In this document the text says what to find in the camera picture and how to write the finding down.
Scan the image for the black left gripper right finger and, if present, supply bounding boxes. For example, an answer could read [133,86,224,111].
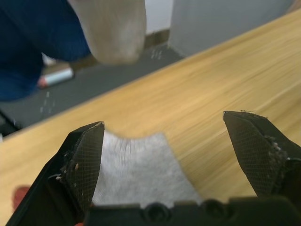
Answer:
[222,110,301,201]

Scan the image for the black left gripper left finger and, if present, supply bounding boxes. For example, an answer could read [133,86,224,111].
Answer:
[5,121,105,226]

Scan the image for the red sock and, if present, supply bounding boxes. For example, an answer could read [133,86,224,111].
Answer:
[12,185,31,215]

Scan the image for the grey sock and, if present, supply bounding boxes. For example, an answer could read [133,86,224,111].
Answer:
[91,129,203,209]

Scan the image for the silver cylinder with red end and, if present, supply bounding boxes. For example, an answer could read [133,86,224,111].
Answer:
[37,67,75,89]

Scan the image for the dark blue sock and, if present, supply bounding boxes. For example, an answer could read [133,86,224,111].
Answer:
[0,0,92,101]

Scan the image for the beige sock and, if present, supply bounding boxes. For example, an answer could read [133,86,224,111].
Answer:
[67,0,147,65]

